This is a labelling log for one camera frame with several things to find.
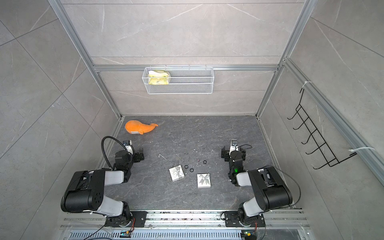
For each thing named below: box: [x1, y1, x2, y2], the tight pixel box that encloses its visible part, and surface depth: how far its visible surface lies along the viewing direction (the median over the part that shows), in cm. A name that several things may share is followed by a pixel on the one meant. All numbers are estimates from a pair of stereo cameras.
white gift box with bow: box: [168, 164, 185, 182], surface depth 88 cm
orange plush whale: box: [124, 120, 159, 135], surface depth 106 cm
